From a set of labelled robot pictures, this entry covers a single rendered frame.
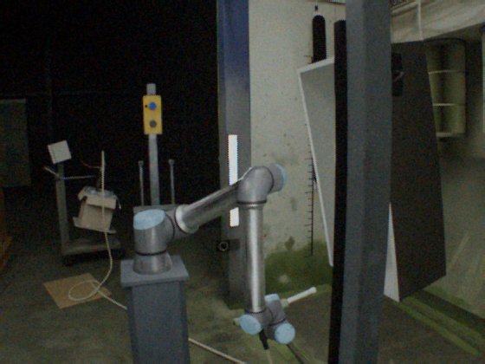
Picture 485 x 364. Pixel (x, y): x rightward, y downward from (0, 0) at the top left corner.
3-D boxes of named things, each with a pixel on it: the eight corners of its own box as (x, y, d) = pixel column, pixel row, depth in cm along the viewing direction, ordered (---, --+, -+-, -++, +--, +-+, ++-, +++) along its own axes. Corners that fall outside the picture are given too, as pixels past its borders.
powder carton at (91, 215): (72, 215, 385) (80, 181, 387) (108, 223, 407) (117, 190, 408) (74, 225, 339) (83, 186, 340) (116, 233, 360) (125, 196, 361)
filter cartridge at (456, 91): (470, 148, 266) (470, 44, 254) (463, 151, 239) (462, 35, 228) (425, 147, 290) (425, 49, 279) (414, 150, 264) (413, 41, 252)
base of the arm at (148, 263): (133, 276, 158) (132, 256, 157) (132, 263, 176) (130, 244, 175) (174, 272, 164) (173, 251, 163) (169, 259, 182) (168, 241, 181)
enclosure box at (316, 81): (372, 246, 232) (345, 61, 208) (446, 275, 176) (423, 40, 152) (330, 264, 220) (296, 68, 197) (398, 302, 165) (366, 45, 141)
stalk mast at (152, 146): (165, 303, 269) (154, 85, 248) (166, 307, 263) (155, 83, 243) (158, 304, 267) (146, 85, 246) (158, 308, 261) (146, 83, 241)
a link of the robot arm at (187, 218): (150, 217, 181) (263, 157, 139) (174, 211, 195) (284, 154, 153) (160, 246, 179) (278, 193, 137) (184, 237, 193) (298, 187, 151)
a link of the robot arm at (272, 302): (267, 300, 147) (278, 327, 145) (281, 289, 156) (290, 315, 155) (250, 303, 152) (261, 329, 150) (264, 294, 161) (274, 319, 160)
